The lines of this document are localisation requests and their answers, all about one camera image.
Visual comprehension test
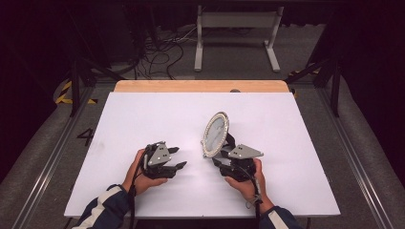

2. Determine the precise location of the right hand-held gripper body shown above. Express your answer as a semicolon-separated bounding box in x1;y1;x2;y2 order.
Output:
219;143;265;183

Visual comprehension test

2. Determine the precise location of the bundle of black floor cables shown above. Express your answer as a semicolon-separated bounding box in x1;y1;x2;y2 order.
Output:
131;27;199;81

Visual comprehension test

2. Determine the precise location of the person's left hand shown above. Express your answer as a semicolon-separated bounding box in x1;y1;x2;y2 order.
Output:
121;148;169;196

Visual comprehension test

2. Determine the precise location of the person's right hand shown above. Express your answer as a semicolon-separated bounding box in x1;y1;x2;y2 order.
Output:
224;157;275;215

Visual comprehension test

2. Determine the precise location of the wooden table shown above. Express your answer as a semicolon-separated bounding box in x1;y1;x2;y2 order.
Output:
113;79;290;94

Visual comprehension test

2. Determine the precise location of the black metal stand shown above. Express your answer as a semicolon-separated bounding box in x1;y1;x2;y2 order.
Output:
64;6;126;117
284;57;344;118

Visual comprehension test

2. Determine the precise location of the white table board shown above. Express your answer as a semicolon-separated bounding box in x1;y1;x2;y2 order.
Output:
63;92;342;220

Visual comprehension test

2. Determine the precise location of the left hand-held gripper cable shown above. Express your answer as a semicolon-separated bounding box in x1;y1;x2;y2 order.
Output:
126;152;151;229

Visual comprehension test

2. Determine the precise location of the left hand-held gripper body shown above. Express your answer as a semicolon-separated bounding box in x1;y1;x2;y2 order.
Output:
139;141;178;180

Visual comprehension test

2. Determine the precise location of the right hand-held gripper cable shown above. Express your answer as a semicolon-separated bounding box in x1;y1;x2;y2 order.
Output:
241;167;265;229

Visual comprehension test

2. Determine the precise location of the hand-held gripper cable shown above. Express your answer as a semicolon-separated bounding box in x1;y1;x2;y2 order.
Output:
241;167;265;229
126;152;151;229

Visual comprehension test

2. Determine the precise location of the white metal stand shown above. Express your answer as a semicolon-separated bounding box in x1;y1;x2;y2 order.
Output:
193;5;285;73

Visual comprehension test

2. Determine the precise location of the yellow black floor tape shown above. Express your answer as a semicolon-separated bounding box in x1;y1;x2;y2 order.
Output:
288;65;320;77
53;79;98;106

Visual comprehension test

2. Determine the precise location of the aluminium floor rail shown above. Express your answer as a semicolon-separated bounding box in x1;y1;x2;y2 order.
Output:
11;83;97;229
314;85;396;229

